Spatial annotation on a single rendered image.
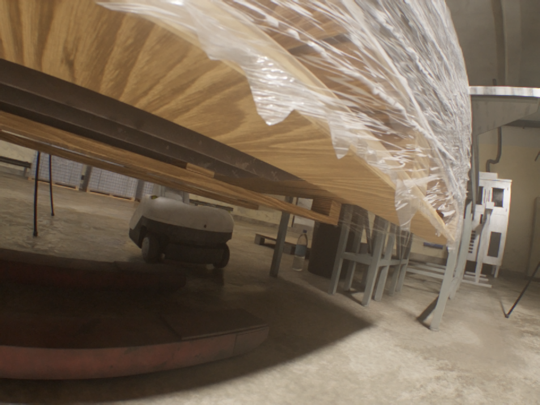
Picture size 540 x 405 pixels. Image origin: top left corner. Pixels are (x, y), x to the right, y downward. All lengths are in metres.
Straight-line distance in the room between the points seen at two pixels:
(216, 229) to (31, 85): 1.23
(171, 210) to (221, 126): 1.23
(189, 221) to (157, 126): 0.98
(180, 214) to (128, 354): 0.96
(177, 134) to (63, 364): 0.45
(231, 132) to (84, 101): 0.29
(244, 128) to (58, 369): 0.50
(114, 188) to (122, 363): 7.32
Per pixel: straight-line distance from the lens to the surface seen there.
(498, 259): 6.13
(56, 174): 7.52
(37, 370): 0.55
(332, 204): 1.15
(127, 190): 7.88
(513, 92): 1.31
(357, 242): 1.76
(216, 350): 0.66
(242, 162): 0.55
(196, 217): 1.40
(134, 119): 0.45
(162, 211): 1.41
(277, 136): 0.17
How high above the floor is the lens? 0.38
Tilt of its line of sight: 3 degrees up
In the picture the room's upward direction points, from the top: 11 degrees clockwise
